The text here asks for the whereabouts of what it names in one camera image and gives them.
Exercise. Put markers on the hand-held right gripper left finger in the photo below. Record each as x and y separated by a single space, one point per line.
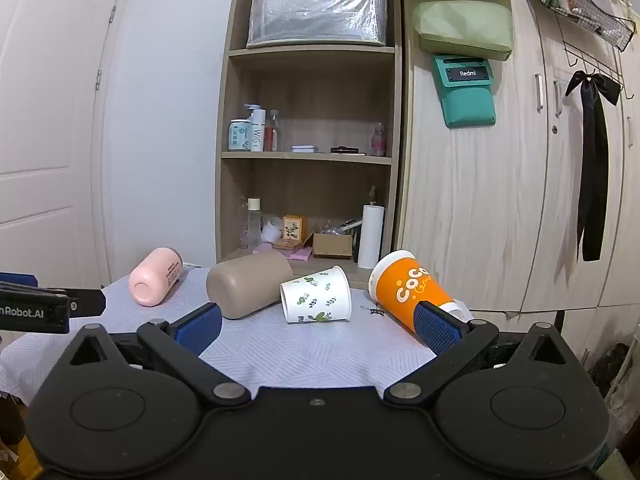
200 326

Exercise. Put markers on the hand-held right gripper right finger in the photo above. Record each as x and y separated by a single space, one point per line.
436 329

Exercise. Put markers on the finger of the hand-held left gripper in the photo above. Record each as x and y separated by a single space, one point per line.
87 302

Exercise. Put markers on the orange paper cup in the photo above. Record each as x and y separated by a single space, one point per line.
400 290

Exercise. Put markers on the beige plastic cup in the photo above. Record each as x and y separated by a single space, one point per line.
247 282

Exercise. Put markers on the pink plastic cup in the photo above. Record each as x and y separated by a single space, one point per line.
152 280

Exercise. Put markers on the white leaf print paper cup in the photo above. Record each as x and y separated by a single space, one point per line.
315 296

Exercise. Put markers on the white quilted table cloth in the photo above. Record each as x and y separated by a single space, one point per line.
310 355

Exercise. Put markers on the white paper towel roll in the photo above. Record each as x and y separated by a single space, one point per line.
370 236

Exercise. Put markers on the clear bottle with beige cap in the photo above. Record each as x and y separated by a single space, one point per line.
253 225

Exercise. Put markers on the flat brown box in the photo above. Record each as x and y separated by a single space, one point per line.
286 245

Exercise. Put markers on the pink notepad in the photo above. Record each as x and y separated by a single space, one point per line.
299 253

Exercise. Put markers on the wooden wardrobe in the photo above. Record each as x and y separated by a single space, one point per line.
475 210

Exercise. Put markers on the brown cardboard box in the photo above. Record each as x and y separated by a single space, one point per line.
332 246

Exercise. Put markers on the floral print box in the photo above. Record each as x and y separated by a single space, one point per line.
293 227

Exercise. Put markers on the dark cloth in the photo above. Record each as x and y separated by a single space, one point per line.
609 366

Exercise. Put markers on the teal label jar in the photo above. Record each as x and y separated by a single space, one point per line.
239 136

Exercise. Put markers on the small pink bottle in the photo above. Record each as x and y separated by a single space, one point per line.
378 141

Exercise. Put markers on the white door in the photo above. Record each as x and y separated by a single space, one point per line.
40 110

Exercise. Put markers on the flat black case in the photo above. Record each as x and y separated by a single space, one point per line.
345 150

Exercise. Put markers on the flat white box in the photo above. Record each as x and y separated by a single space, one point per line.
304 149

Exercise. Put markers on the red brown bottle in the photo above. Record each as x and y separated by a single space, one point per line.
271 132

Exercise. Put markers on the white pump bottle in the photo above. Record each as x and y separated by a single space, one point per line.
257 127

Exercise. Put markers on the black ribbon bow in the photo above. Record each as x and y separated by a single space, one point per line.
594 160

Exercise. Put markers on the teal pouch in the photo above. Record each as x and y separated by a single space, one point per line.
467 97

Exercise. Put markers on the wooden shelf unit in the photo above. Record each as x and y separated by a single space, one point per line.
310 100

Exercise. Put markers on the green cushion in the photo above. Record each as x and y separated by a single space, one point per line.
465 25

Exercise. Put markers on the plastic wrapped drawer box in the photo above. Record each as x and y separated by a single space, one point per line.
317 17

